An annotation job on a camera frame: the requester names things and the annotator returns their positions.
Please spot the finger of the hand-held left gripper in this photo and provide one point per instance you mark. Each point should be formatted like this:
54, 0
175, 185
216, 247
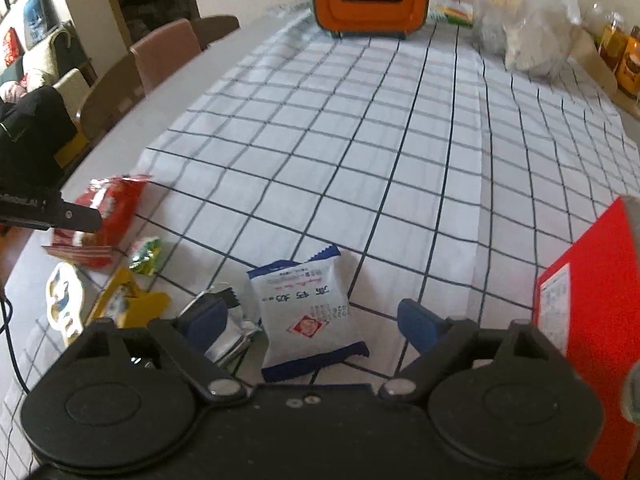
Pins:
75, 214

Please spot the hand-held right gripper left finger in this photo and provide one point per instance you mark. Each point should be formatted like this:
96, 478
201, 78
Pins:
205, 322

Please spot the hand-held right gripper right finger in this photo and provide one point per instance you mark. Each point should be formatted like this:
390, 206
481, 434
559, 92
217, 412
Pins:
420, 325

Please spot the silver foil snack packet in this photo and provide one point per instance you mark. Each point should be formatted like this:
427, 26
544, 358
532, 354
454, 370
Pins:
235, 330

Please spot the red checkered snack packet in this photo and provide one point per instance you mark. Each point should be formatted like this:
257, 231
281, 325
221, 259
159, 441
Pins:
112, 205

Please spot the yellow snack packet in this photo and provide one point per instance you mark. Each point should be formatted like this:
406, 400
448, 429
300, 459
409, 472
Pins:
130, 305

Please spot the small green candy packet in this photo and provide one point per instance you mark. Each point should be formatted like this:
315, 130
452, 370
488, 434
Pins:
145, 256

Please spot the cartoon print snack packet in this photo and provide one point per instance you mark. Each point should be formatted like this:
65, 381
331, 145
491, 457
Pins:
65, 305

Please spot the white blue snack packet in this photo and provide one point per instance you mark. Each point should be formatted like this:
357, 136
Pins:
305, 325

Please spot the red cardboard box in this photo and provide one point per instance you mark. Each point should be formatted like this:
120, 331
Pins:
605, 310

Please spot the black jacket green stripe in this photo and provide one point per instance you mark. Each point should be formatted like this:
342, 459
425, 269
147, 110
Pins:
35, 135

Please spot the dark brown wooden chair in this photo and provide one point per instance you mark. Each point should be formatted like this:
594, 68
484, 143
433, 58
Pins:
107, 105
217, 27

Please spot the beige chair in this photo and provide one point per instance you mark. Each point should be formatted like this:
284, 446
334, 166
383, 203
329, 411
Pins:
75, 90

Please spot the red cushion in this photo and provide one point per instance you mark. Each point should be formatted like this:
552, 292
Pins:
11, 45

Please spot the blue cushion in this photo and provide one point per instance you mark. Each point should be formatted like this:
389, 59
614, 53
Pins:
40, 17

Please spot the white black checkered tablecloth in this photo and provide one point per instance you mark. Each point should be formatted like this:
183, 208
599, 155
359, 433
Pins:
350, 135

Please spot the orange teal tissue box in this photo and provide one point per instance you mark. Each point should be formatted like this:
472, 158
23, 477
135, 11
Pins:
370, 15

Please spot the brown cardboard sheet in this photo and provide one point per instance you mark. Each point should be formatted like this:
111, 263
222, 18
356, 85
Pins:
592, 62

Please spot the green yellow flat packet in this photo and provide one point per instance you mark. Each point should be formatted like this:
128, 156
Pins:
450, 10

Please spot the clear plastic bag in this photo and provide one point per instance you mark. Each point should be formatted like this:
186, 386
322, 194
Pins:
525, 25

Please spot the orange thermos bottle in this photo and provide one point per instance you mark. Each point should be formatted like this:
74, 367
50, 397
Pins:
631, 67

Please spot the amber liquid bottle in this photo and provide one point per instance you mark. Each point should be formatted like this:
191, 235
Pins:
612, 42

